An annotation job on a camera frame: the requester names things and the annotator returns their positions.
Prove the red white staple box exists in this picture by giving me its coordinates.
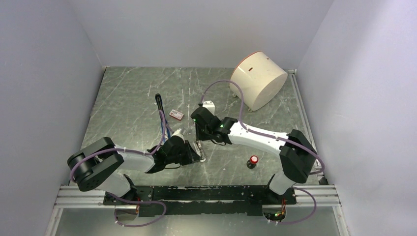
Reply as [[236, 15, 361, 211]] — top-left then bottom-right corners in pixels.
[[169, 109, 184, 121]]

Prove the blue black stapler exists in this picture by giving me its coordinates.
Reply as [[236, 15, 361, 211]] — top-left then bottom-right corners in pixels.
[[154, 93, 207, 163]]

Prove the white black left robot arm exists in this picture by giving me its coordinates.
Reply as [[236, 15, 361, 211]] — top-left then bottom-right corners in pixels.
[[67, 135, 203, 205]]

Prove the red black push button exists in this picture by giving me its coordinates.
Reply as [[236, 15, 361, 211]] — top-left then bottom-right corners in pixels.
[[246, 155, 259, 169]]

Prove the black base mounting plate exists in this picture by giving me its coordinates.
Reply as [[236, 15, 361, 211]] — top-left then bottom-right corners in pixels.
[[103, 185, 297, 218]]

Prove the cream cylindrical container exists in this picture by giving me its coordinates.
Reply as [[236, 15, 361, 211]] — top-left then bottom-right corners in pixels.
[[229, 51, 288, 111]]

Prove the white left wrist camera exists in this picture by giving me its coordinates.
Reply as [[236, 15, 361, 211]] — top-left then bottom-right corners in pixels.
[[171, 128, 186, 141]]

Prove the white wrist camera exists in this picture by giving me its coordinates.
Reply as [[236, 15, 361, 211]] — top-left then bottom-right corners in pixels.
[[171, 128, 186, 141], [202, 100, 215, 115]]

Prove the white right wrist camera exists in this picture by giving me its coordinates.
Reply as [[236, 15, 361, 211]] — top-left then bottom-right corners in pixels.
[[202, 100, 215, 115]]

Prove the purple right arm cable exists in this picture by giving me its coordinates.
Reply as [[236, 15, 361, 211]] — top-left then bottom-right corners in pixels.
[[199, 80, 326, 226]]

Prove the aluminium frame rail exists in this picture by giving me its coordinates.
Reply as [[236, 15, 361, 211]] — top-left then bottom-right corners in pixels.
[[44, 69, 351, 236]]

